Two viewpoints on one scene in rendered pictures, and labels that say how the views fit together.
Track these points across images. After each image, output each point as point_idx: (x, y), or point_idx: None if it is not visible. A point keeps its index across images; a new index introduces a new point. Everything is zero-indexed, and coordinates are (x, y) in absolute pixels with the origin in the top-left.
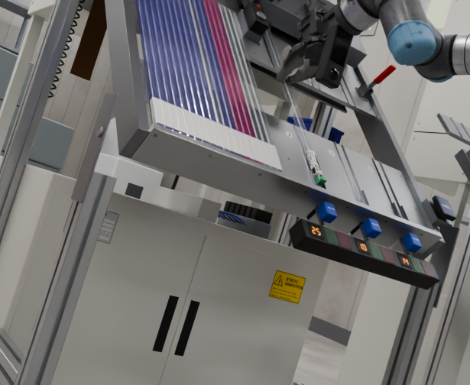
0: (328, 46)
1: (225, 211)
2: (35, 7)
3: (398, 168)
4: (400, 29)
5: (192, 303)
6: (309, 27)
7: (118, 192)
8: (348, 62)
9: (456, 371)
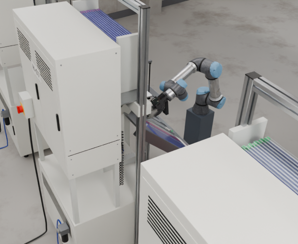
0: (167, 107)
1: None
2: (81, 174)
3: None
4: (186, 97)
5: None
6: (159, 105)
7: (124, 178)
8: None
9: (129, 124)
